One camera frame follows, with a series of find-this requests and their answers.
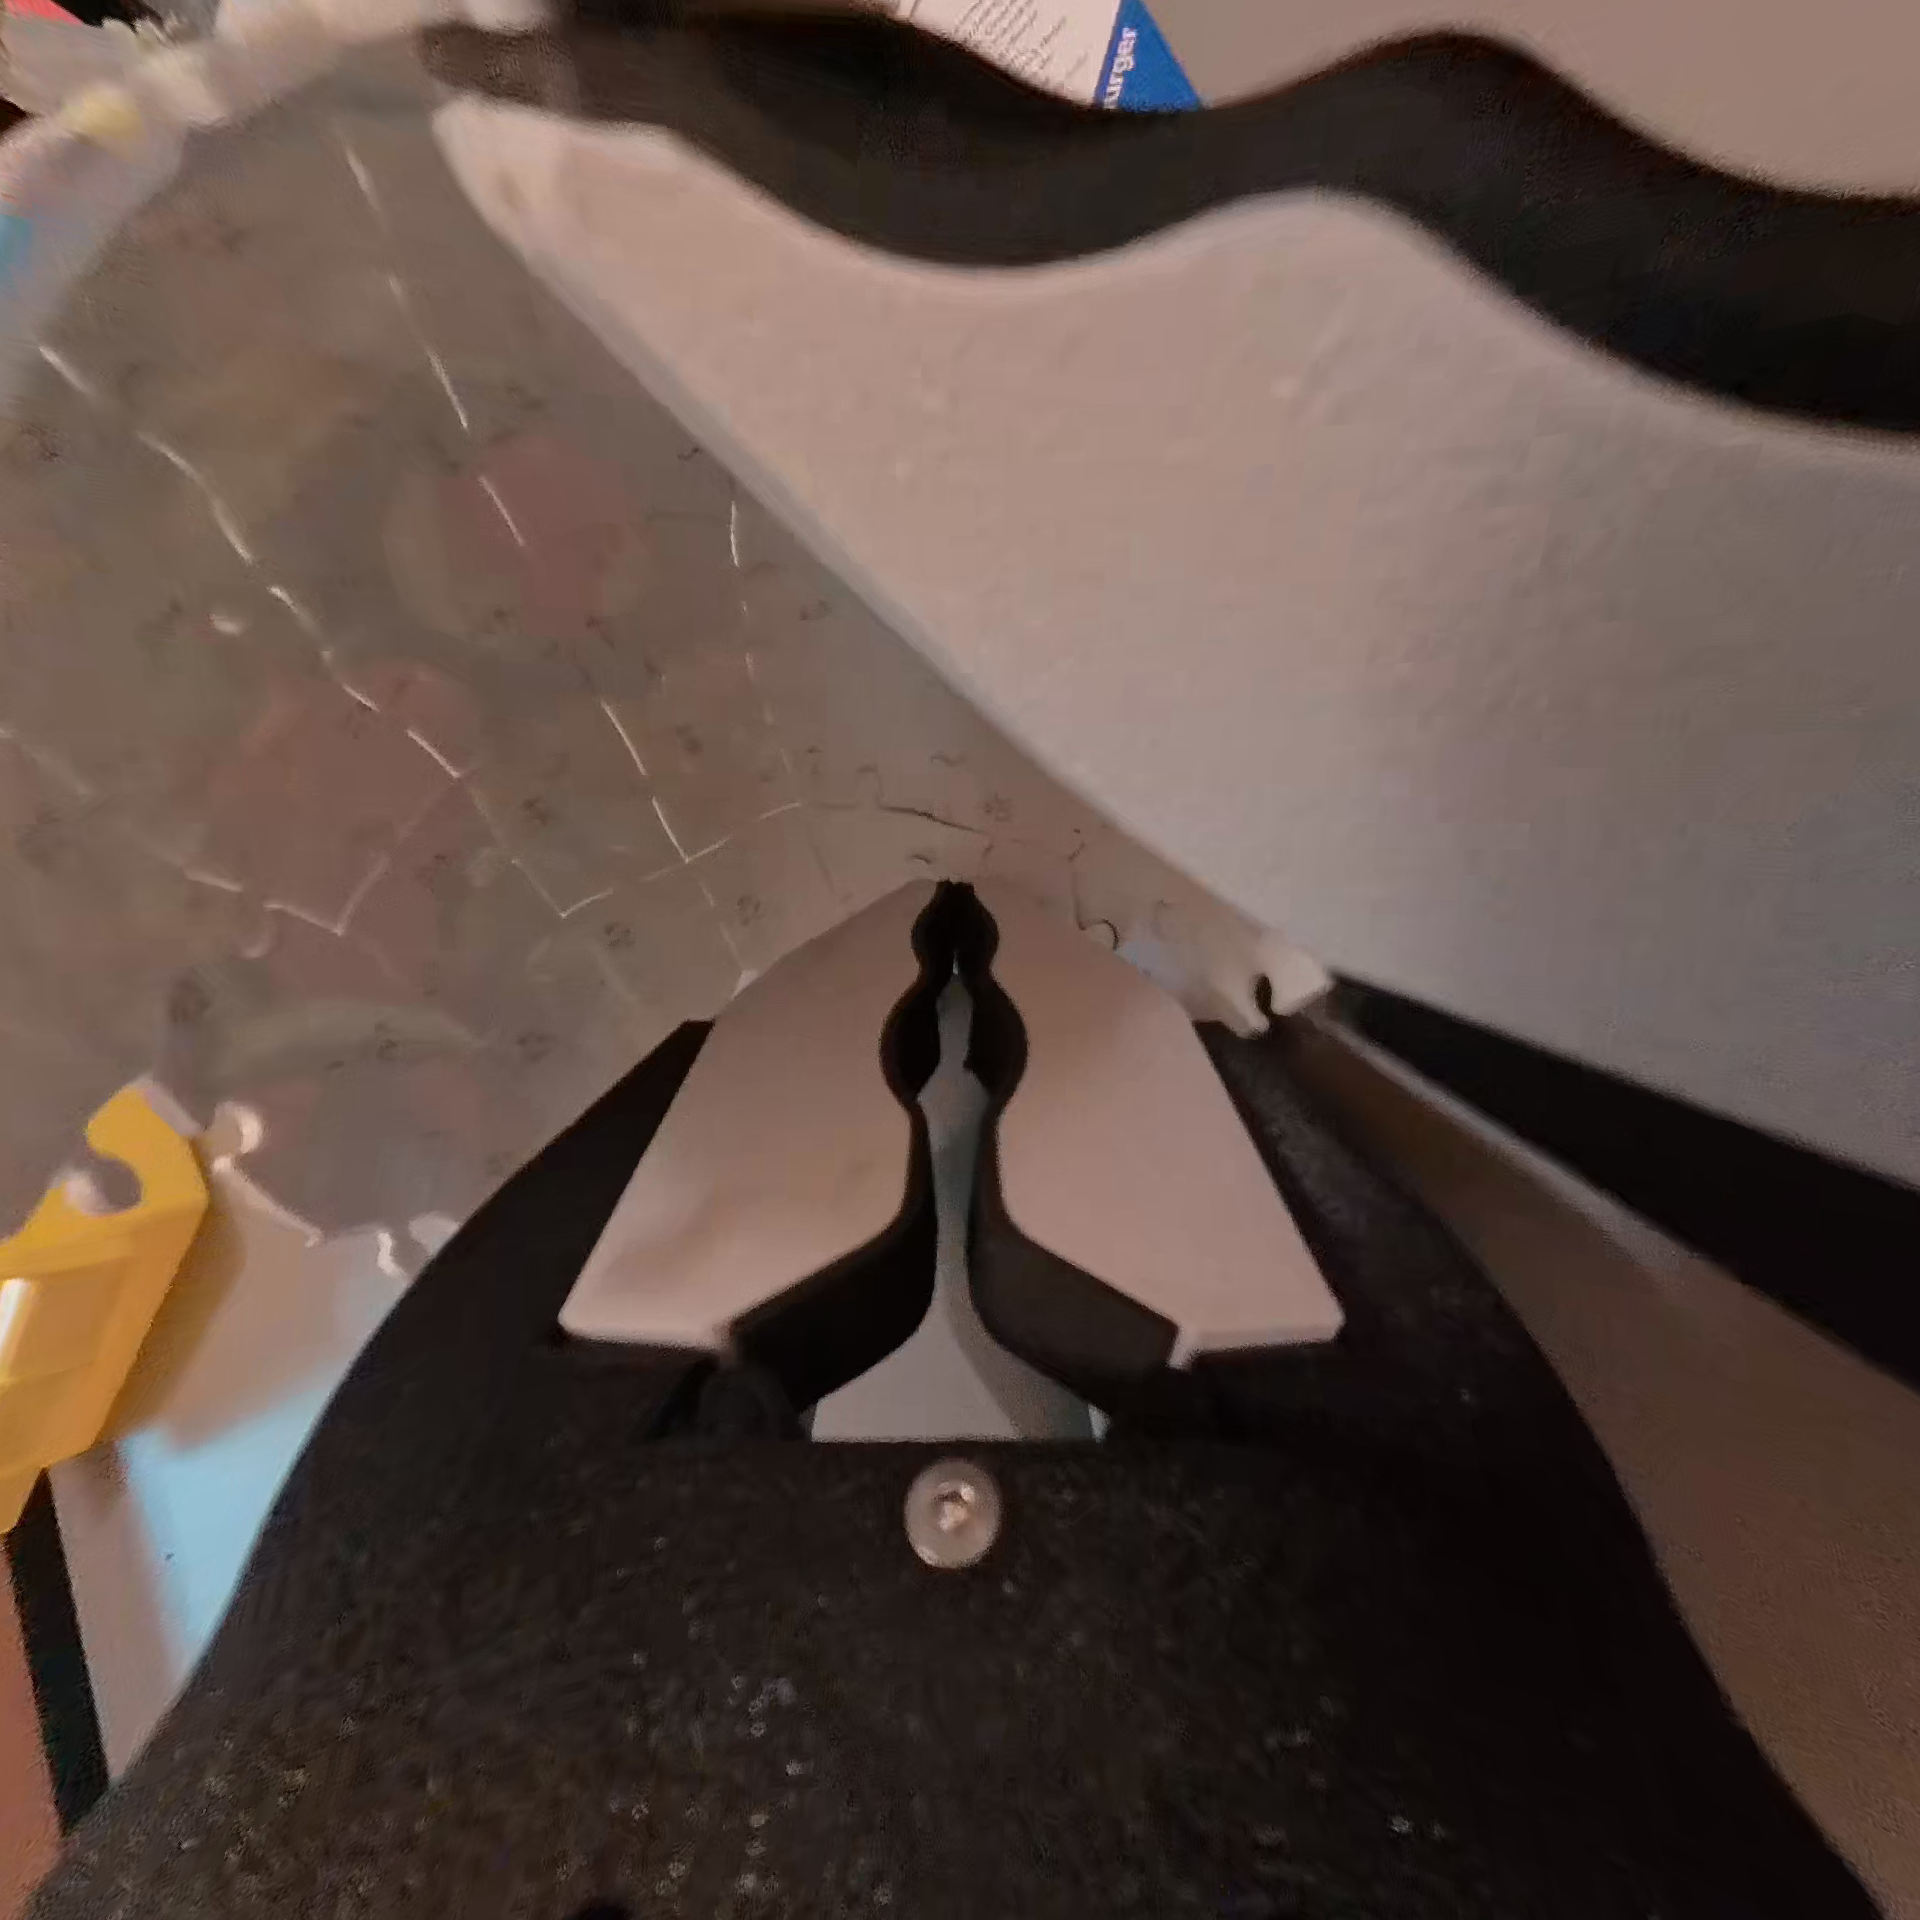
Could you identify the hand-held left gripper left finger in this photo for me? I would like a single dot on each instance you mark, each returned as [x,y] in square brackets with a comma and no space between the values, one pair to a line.
[751,1184]

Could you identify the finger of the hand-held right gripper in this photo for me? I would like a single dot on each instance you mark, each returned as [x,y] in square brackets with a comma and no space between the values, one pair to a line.
[1350,598]

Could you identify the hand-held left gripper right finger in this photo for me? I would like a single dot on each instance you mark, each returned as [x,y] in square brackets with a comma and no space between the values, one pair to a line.
[1172,1201]

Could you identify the colourful puzzle ball shell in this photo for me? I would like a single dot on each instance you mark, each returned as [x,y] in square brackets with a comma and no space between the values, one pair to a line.
[376,598]

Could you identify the white paper leaflet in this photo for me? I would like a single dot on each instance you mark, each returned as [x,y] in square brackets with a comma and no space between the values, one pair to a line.
[1036,36]

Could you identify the yellow plastic bin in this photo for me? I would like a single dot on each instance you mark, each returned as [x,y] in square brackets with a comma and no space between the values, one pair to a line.
[90,1306]

